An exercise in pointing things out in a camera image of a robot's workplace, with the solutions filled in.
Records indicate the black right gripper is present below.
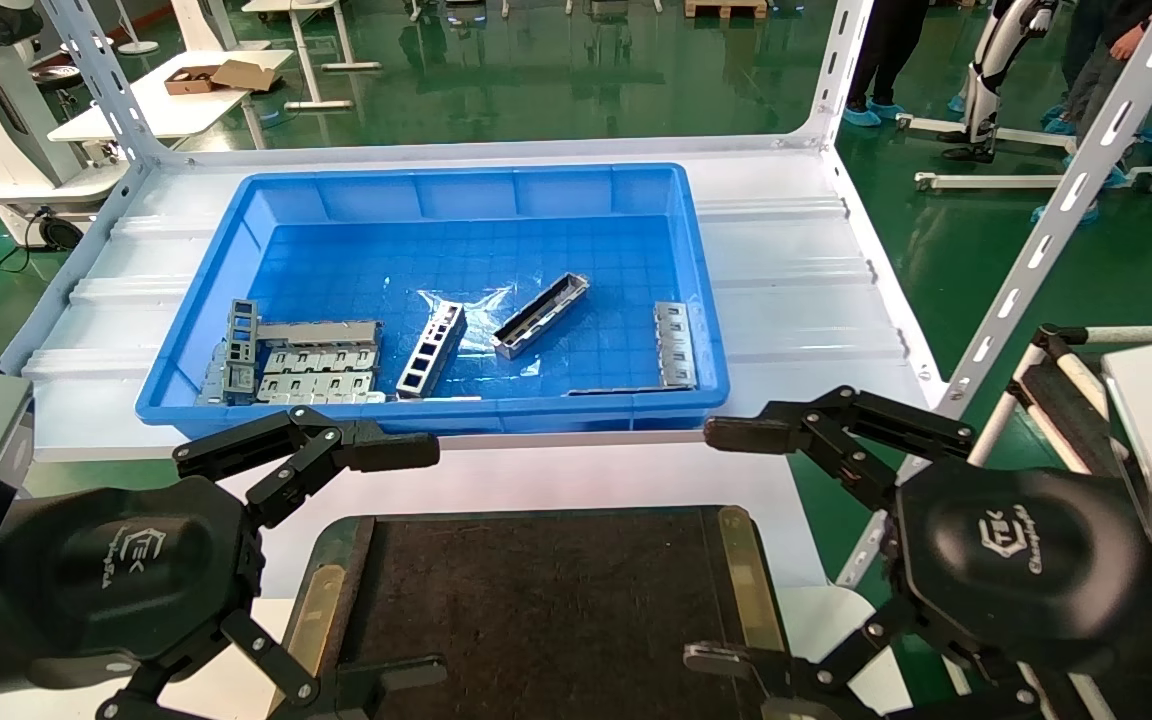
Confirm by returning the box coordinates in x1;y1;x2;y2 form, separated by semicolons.
683;384;1152;720

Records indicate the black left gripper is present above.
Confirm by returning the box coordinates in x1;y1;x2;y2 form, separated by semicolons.
0;405;448;720

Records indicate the long metal channel part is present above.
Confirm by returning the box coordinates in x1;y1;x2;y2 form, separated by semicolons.
491;272;591;361

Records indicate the metal part with rectangular holes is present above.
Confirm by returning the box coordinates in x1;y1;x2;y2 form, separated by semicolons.
394;300;468;401

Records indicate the flat perforated metal plate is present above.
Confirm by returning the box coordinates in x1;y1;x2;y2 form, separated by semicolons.
254;372;388;406
258;345;380;377

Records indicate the long grey metal channel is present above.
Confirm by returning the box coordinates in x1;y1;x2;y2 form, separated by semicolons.
256;319;384;347

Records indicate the white metal shelf rack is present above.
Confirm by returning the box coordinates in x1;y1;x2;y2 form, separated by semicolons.
0;0;1152;591

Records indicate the black work mat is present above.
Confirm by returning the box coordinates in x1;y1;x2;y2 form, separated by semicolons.
276;505;789;720

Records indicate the cart with black shelves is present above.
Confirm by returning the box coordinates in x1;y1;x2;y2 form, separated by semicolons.
966;322;1152;521

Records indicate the clear plastic film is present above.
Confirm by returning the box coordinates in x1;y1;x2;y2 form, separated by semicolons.
416;285;547;381

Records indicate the blue plastic bin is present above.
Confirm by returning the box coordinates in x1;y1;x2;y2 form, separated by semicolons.
134;163;732;444

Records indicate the white table with box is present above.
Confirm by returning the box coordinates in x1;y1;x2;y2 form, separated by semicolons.
46;48;295;151

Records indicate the cardboard box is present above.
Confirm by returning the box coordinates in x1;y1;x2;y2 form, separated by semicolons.
163;59;283;97

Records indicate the person in black trousers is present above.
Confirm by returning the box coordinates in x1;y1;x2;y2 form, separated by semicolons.
842;0;929;128

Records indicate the white humanoid robot on stand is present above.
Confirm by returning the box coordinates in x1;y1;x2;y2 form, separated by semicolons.
896;0;1152;196

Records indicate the white empty table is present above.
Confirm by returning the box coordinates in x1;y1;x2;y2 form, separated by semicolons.
240;0;383;111

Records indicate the white machine stand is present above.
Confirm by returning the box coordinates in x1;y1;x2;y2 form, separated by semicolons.
0;0;129;251

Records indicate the person in grey trousers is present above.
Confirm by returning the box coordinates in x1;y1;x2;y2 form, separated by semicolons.
1031;0;1152;226

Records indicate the wooden pallet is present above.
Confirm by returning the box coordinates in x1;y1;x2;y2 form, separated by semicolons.
684;0;770;22

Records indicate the small leaning grey bracket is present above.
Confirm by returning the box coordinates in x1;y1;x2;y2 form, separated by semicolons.
197;343;231;406

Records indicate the upright grey metal bracket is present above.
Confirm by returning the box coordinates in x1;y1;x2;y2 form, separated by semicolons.
224;298;260;403

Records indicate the short metal bracket part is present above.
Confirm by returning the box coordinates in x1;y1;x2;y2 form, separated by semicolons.
653;300;700;390

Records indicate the black floor cable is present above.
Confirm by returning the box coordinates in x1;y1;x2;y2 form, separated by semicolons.
0;205;85;273

